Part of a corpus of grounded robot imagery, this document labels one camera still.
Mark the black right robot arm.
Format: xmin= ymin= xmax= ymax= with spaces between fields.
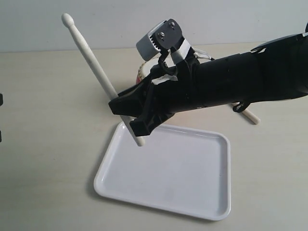
xmin=109 ymin=19 xmax=308 ymax=137

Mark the white plastic tray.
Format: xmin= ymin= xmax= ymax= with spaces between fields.
xmin=93 ymin=123 xmax=231 ymax=220

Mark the wooden drumstick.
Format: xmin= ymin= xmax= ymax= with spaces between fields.
xmin=236 ymin=109 xmax=261 ymax=125
xmin=62 ymin=13 xmax=144 ymax=147

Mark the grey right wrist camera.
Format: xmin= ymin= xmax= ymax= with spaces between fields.
xmin=136 ymin=19 xmax=183 ymax=61

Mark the red small drum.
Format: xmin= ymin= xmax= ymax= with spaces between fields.
xmin=135 ymin=60 xmax=157 ymax=84

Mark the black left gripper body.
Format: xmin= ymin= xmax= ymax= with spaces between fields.
xmin=0 ymin=93 xmax=3 ymax=142

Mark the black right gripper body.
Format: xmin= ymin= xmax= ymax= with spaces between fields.
xmin=142 ymin=60 xmax=200 ymax=115

